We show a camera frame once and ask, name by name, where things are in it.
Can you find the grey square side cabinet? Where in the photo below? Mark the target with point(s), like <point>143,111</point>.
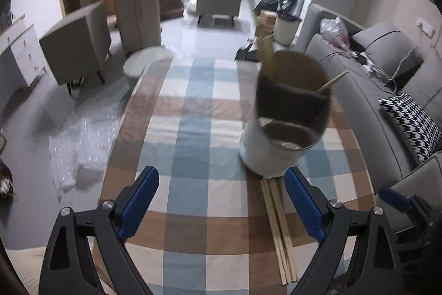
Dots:
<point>78,45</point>

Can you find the checkered plaid tablecloth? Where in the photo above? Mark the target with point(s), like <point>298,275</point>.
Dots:
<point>206,230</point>

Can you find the grey sofa cushion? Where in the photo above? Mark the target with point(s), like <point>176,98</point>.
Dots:
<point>425,85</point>
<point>390,50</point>

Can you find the white round stool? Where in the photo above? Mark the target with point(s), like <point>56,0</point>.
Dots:
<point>135,65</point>

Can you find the white drawer cabinet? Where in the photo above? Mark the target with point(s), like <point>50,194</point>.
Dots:
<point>22,58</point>

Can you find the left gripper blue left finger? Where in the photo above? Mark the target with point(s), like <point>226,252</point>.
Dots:
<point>134,201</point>

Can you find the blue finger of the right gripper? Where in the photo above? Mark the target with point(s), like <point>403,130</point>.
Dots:
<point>400,202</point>

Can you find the cream knitted seat cushion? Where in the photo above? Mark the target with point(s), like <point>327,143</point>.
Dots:
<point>27,264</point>

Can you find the black garbage bag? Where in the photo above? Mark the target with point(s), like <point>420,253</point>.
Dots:
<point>266,5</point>

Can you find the grey fabric sofa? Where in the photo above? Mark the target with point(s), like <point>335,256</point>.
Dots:
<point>387,159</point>

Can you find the cardboard box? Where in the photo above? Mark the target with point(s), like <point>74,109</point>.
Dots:
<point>266,24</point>

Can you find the white power strip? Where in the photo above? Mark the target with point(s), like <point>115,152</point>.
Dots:
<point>365,61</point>

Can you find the wall power outlet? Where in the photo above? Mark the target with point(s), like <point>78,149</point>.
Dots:
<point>425,27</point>

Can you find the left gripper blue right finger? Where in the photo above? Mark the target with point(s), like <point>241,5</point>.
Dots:
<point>309,202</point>

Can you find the bubble wrap sheet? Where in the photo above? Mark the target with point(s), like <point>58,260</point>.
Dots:
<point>79,143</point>

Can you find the white grey utensil holder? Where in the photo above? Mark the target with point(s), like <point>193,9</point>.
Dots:
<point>291,113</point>

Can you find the houndstooth black white pillow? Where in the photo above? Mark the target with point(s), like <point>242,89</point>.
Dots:
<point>420,133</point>

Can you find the plastic bag on sofa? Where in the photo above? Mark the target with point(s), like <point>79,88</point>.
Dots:
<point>335,32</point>

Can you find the white round trash bin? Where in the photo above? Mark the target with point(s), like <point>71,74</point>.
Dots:
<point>286,26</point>

